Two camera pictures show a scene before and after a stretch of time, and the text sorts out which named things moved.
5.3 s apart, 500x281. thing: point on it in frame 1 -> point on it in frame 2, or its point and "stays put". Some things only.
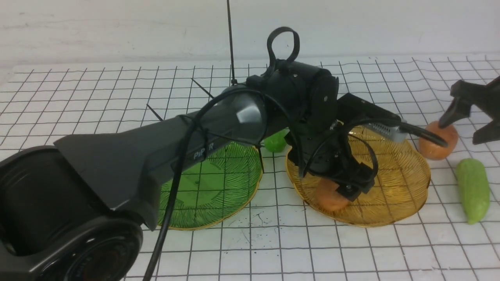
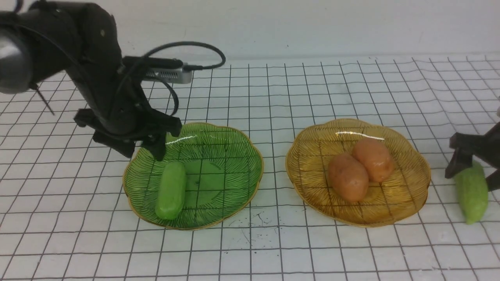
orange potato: [432, 150] -> [375, 155]
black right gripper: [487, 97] -> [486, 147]
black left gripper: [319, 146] -> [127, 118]
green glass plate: [210, 192] stays put
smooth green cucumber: [277, 142] -> [171, 197]
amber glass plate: [402, 180] stays put
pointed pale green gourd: [472, 180] stays put
